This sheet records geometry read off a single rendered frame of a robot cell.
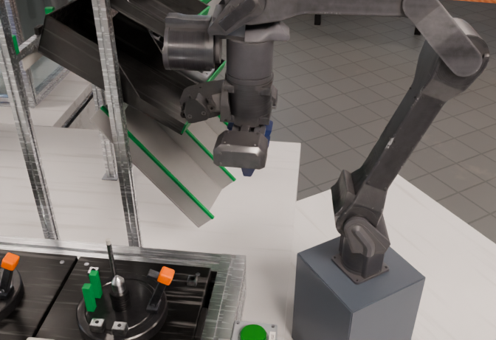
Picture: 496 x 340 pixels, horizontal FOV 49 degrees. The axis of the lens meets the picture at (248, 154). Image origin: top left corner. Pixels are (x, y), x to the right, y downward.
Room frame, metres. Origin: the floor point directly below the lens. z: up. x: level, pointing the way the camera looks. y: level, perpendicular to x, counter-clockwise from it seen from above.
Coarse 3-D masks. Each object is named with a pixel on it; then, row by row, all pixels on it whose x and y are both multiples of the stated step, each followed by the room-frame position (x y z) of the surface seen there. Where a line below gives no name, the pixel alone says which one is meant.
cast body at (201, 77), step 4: (184, 72) 0.97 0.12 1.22; (188, 72) 0.97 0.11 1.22; (192, 72) 0.97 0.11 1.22; (196, 72) 0.97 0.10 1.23; (200, 72) 0.97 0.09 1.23; (204, 72) 0.97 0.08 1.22; (208, 72) 0.98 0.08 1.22; (212, 72) 0.99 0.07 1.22; (188, 76) 0.97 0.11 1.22; (192, 76) 0.97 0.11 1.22; (196, 76) 0.97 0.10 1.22; (200, 76) 0.97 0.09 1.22; (204, 76) 0.96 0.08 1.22; (208, 76) 0.97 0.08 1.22; (196, 80) 0.97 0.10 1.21; (200, 80) 0.97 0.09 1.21; (204, 80) 0.96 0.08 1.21
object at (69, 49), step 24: (48, 24) 0.86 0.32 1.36; (72, 24) 0.96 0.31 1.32; (120, 24) 0.97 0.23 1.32; (48, 48) 0.86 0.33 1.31; (72, 48) 0.85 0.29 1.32; (96, 48) 0.84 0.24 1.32; (120, 48) 0.97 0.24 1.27; (144, 48) 0.95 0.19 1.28; (96, 72) 0.84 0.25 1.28; (120, 72) 0.83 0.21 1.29; (144, 72) 0.93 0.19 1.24; (168, 72) 0.94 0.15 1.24; (144, 96) 0.86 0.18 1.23; (168, 96) 0.89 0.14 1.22; (168, 120) 0.80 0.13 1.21
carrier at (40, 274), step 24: (24, 264) 0.72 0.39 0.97; (48, 264) 0.72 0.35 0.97; (72, 264) 0.72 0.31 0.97; (24, 288) 0.66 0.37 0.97; (48, 288) 0.66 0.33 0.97; (0, 312) 0.59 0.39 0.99; (24, 312) 0.61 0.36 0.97; (48, 312) 0.61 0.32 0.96; (0, 336) 0.56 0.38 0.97; (24, 336) 0.56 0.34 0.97
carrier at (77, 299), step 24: (96, 264) 0.72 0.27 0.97; (120, 264) 0.72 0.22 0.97; (144, 264) 0.72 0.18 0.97; (168, 264) 0.72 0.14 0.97; (72, 288) 0.66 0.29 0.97; (96, 288) 0.62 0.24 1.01; (120, 288) 0.60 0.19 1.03; (144, 288) 0.64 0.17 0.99; (168, 288) 0.66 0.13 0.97; (192, 288) 0.66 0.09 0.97; (72, 312) 0.61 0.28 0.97; (96, 312) 0.59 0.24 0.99; (120, 312) 0.59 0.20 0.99; (144, 312) 0.59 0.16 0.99; (168, 312) 0.61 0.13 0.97; (192, 312) 0.61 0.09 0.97; (48, 336) 0.56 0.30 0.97; (72, 336) 0.56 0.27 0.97; (96, 336) 0.54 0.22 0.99; (120, 336) 0.54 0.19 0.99; (144, 336) 0.55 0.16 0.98; (168, 336) 0.56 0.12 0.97; (192, 336) 0.56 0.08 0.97
